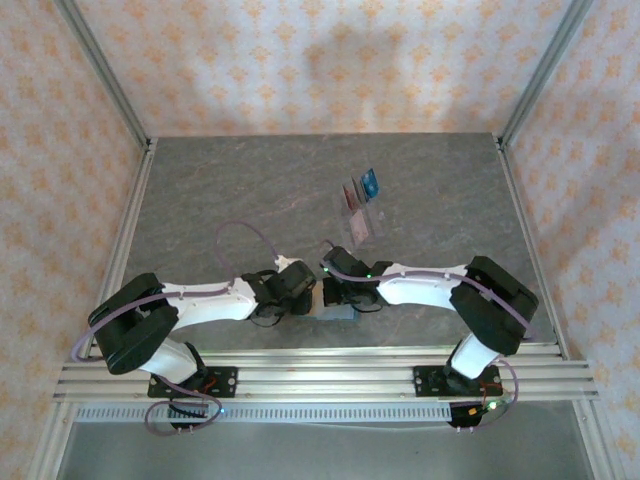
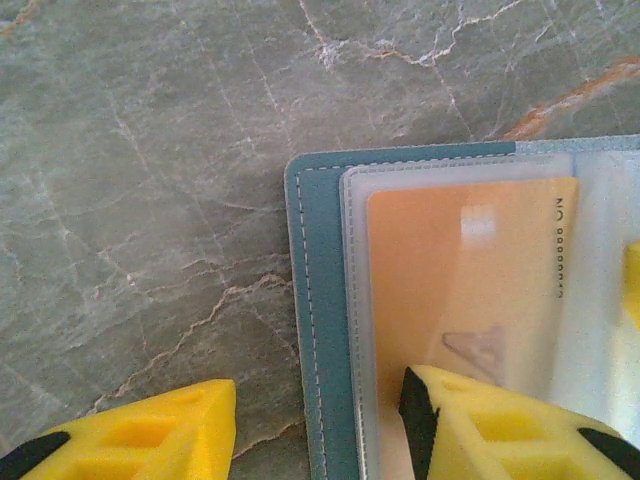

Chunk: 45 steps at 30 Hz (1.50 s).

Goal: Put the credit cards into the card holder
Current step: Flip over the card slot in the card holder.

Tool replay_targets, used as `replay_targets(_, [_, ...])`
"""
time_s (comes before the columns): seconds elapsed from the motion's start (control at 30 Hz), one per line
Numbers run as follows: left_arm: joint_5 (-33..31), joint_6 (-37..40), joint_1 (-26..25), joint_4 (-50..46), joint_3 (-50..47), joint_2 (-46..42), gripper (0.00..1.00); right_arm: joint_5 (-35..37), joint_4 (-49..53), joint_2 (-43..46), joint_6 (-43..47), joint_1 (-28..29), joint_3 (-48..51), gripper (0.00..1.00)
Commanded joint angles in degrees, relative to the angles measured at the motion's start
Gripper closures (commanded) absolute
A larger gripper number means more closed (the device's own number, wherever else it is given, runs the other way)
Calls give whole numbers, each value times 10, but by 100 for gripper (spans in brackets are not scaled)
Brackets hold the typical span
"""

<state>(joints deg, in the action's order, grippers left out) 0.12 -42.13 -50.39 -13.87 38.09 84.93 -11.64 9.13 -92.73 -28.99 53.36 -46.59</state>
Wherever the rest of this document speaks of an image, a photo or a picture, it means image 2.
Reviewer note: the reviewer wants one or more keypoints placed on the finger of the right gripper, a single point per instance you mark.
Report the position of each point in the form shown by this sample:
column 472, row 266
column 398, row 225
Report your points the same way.
column 634, row 280

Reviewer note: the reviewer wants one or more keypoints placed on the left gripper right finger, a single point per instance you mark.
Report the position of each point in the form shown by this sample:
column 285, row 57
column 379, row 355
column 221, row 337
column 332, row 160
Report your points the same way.
column 500, row 430

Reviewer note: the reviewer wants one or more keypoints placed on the teal card holder wallet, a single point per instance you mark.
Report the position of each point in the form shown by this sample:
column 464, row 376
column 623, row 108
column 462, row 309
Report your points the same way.
column 325, row 300

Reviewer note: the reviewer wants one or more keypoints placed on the orange credit card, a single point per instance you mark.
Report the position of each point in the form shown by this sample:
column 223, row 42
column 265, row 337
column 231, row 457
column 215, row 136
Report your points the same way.
column 450, row 275

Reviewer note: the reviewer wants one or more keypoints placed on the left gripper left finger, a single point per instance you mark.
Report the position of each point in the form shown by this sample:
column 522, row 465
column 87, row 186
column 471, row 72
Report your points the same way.
column 125, row 440

